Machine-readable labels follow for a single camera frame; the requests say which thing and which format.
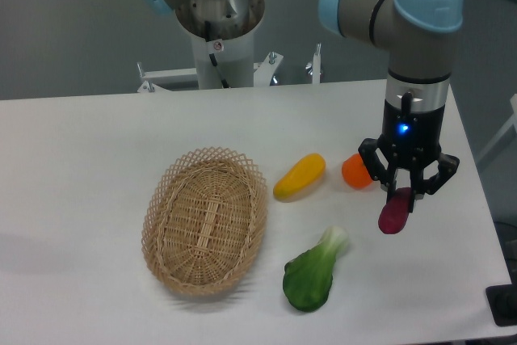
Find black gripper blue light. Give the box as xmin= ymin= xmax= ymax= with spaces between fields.
xmin=358 ymin=101 xmax=460 ymax=212

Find purple sweet potato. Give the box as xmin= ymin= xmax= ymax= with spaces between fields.
xmin=378 ymin=187 xmax=411 ymax=234

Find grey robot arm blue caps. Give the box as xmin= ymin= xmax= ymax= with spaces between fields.
xmin=145 ymin=0 xmax=464 ymax=207

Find oval wicker basket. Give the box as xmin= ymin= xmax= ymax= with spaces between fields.
xmin=141 ymin=147 xmax=267 ymax=297

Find orange fruit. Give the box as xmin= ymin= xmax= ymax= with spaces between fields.
xmin=341 ymin=154 xmax=372 ymax=190

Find yellow mango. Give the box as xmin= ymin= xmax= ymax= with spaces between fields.
xmin=273 ymin=153 xmax=326 ymax=201

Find green bok choy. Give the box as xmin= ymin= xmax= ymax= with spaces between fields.
xmin=282 ymin=226 xmax=350 ymax=313

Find black device at table edge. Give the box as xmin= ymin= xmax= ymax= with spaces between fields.
xmin=485 ymin=284 xmax=516 ymax=327

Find white frame at right edge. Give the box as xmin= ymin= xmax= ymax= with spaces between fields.
xmin=476 ymin=95 xmax=516 ymax=169

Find white metal base frame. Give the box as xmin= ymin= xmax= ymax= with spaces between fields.
xmin=136 ymin=42 xmax=326 ymax=93

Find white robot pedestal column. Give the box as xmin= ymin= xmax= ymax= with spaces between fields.
xmin=175 ymin=0 xmax=265 ymax=70

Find black cable on pedestal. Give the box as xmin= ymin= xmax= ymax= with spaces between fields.
xmin=204 ymin=21 xmax=231 ymax=90

